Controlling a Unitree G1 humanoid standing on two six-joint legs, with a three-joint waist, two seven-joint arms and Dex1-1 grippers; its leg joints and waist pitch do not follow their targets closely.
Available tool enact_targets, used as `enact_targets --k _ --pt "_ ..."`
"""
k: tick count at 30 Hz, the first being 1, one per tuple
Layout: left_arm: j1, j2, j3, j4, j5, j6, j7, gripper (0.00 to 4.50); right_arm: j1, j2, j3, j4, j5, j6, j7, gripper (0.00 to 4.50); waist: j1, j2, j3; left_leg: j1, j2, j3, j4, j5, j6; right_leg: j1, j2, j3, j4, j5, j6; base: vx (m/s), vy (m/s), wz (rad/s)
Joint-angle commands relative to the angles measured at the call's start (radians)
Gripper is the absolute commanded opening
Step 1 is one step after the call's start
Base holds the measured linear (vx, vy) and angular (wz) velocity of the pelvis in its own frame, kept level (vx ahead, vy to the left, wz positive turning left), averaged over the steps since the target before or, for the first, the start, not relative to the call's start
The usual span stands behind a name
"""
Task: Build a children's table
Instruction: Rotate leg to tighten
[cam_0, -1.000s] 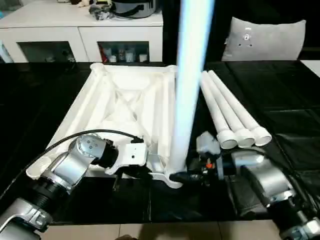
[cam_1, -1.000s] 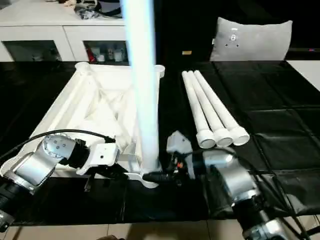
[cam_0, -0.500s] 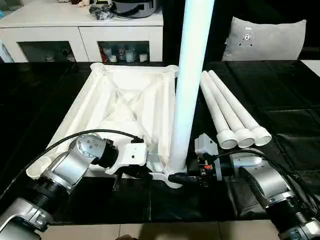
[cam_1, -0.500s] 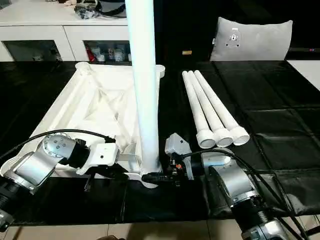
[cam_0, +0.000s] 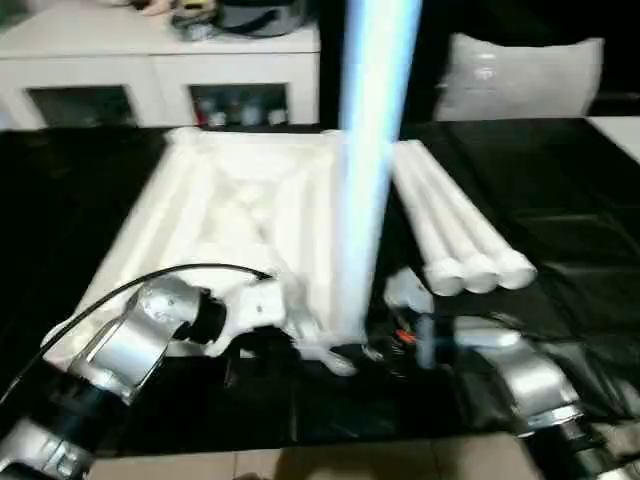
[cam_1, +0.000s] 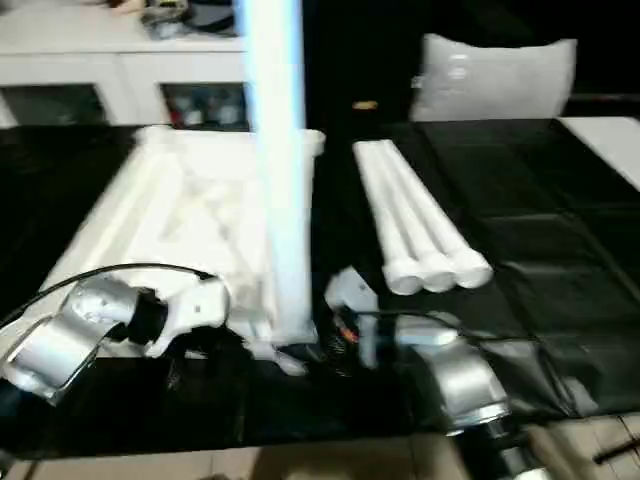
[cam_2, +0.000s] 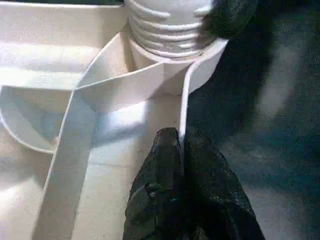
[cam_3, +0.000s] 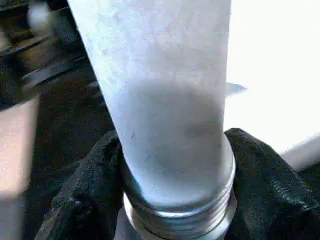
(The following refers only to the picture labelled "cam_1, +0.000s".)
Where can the grey round bag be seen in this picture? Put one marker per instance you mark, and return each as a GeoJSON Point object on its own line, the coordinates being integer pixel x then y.
{"type": "Point", "coordinates": [215, 17]}

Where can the black metal frame bar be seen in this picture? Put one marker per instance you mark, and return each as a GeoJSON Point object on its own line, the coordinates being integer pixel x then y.
{"type": "Point", "coordinates": [617, 450]}

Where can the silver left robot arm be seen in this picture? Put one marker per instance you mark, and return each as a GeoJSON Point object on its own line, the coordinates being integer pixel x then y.
{"type": "Point", "coordinates": [65, 340]}

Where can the white plastic table leg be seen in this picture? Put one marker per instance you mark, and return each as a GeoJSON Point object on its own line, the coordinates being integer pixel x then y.
{"type": "Point", "coordinates": [385, 210]}
{"type": "Point", "coordinates": [430, 210]}
{"type": "Point", "coordinates": [285, 175]}
{"type": "Point", "coordinates": [407, 210]}

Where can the white flat board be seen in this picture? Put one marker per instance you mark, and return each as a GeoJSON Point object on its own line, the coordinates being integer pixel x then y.
{"type": "Point", "coordinates": [610, 145]}

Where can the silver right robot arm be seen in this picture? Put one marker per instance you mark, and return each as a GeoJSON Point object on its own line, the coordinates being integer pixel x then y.
{"type": "Point", "coordinates": [460, 370]}

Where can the white plastic table top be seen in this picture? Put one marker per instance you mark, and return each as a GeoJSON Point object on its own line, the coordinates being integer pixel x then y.
{"type": "Point", "coordinates": [150, 210]}

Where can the dark clutter pile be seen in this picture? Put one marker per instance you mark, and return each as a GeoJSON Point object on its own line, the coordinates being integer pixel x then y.
{"type": "Point", "coordinates": [162, 22]}

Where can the small tan block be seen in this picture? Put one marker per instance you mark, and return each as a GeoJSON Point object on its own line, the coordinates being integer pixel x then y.
{"type": "Point", "coordinates": [365, 105]}

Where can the grey cushion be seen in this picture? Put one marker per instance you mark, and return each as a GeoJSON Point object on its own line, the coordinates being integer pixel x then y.
{"type": "Point", "coordinates": [490, 80]}

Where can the white cabinet with glass doors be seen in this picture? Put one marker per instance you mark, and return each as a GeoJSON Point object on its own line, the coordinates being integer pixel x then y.
{"type": "Point", "coordinates": [100, 65]}

